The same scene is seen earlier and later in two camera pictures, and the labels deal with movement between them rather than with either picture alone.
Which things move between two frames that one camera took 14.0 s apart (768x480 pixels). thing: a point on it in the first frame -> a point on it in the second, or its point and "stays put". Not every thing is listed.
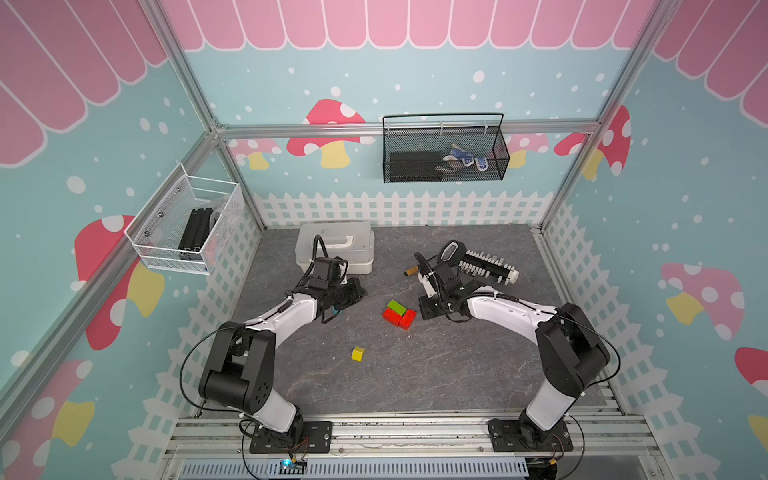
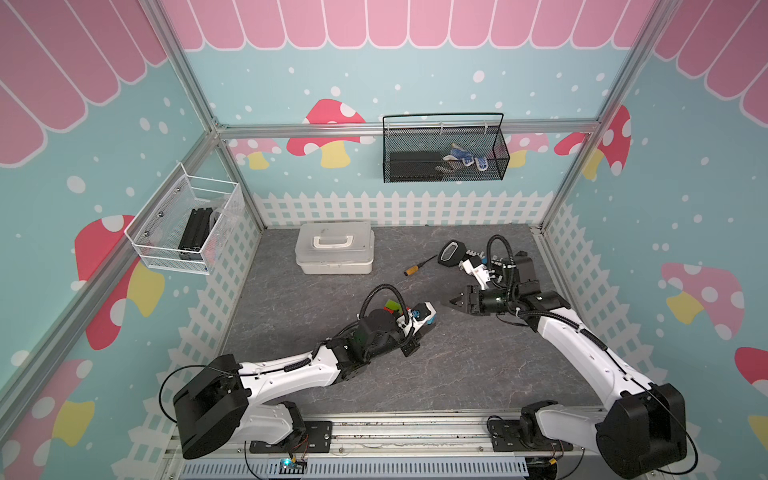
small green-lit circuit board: [292, 467] stays put
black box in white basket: [194, 233] stays put
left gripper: [357, 293] -> [410, 347]
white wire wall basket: [184, 227] stays put
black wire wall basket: [422, 147] stays put
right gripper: [423, 304] -> [473, 297]
